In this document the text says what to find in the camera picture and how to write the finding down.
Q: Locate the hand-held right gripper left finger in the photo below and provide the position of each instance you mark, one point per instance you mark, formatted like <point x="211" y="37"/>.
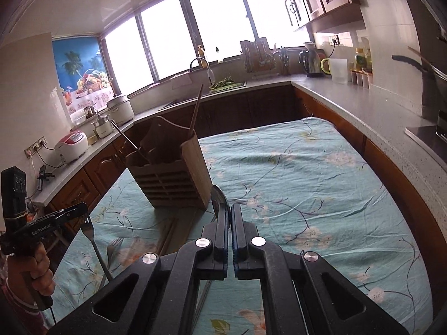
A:
<point x="224" y="232"/>

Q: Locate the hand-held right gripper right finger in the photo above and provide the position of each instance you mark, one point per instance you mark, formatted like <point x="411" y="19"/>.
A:
<point x="237" y="232"/>

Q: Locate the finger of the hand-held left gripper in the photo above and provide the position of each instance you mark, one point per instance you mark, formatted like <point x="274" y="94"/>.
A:
<point x="77" y="212"/>

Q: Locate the metal spoon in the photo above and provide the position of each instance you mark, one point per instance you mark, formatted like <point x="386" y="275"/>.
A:
<point x="218" y="199"/>

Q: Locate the metal fork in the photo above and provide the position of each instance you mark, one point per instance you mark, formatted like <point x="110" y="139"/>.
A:
<point x="96" y="247"/>
<point x="113" y="251"/>

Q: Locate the wooden chopstick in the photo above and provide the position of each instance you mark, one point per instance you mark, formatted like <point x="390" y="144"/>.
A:
<point x="196" y="111"/>
<point x="171" y="232"/>

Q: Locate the wooden utensil holder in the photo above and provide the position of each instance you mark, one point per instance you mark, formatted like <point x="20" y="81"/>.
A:
<point x="167" y="181"/>

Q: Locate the metal chopstick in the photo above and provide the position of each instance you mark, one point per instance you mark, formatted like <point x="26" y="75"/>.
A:
<point x="129" y="139"/>

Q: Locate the person's left forearm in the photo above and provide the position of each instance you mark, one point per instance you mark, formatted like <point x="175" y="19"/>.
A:
<point x="8" y="303"/>

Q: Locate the person's left hand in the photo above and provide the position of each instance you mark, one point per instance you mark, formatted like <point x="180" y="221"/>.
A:
<point x="36" y="268"/>

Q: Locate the small black clip stand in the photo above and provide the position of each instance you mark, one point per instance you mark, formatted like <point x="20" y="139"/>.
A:
<point x="43" y="176"/>

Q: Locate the white and red rice cooker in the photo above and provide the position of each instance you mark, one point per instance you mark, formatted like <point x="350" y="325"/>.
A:
<point x="71" y="146"/>

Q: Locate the teal floral tablecloth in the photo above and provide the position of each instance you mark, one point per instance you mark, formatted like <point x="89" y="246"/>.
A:
<point x="297" y="188"/>

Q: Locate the small white electric pot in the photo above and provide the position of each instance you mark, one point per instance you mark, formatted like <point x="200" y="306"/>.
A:
<point x="102" y="125"/>

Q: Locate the small metal kettle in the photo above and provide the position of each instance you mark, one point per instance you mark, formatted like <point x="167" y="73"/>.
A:
<point x="90" y="111"/>

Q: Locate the large white cooker pot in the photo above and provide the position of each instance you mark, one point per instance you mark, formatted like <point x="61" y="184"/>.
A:
<point x="120" y="109"/>

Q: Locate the wooden base cabinets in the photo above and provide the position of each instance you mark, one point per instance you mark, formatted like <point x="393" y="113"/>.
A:
<point x="244" y="106"/>

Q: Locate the green basket of vegetables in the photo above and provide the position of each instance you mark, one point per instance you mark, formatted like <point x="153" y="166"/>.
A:
<point x="227" y="84"/>

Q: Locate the curved metal faucet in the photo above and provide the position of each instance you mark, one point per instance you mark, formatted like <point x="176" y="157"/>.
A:
<point x="199" y="63"/>

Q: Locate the wooden dish rack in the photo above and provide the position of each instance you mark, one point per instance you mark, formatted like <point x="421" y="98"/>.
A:
<point x="258" y="56"/>

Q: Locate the yellow soap bottle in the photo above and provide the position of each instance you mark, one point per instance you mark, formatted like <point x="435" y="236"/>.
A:
<point x="202" y="56"/>

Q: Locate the steel electric kettle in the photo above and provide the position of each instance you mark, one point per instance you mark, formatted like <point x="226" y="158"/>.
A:
<point x="310" y="62"/>

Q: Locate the row of seasoning jars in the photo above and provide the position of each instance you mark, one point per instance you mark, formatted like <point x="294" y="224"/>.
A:
<point x="361" y="78"/>

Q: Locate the small white bowl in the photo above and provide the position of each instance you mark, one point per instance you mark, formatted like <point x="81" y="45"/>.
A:
<point x="309" y="45"/>

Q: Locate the kitchen window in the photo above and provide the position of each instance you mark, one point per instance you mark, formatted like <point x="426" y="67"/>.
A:
<point x="195" y="28"/>

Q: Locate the yellow oil bottle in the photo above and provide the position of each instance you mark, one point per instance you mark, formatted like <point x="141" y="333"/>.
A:
<point x="361" y="59"/>

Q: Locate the wall socket strip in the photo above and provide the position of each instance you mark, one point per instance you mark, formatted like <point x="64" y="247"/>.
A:
<point x="35" y="144"/>

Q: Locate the fruit wall poster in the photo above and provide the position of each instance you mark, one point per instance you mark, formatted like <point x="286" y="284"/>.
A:
<point x="83" y="73"/>

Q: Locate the wall socket with plug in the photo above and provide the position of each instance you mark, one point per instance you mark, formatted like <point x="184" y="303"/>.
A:
<point x="333" y="39"/>

